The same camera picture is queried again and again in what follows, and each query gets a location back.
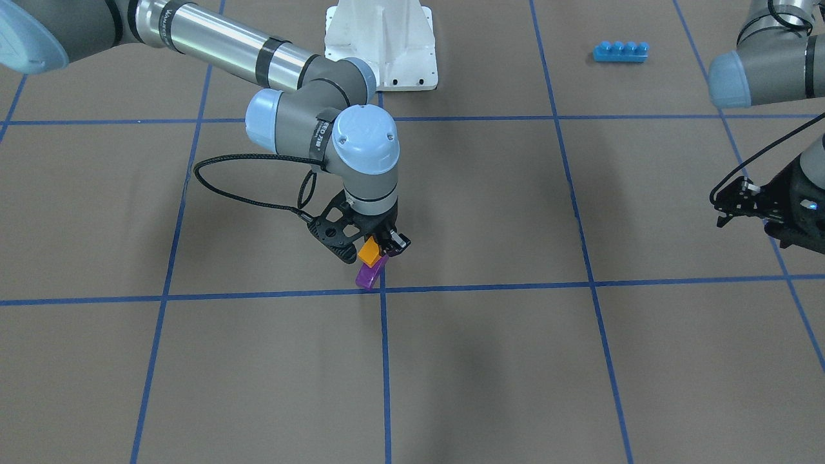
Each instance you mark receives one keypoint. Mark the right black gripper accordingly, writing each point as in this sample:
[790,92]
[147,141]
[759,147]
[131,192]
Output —
[378,225]

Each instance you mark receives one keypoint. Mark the blue toy brick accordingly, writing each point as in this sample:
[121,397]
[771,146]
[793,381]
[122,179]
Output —
[621,52]

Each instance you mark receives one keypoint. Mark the white metal mount plate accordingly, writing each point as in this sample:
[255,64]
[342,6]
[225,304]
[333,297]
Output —
[395,38]

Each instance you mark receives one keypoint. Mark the purple trapezoid block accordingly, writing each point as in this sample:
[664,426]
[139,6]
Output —
[369,275]

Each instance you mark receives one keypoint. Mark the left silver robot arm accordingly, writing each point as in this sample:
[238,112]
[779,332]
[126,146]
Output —
[777,58]

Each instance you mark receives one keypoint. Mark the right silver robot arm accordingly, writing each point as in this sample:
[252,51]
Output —
[308,109]

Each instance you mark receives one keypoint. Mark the orange trapezoid block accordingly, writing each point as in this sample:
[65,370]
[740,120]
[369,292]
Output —
[370,253]

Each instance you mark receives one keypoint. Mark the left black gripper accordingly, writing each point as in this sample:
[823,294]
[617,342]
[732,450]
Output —
[787,188]

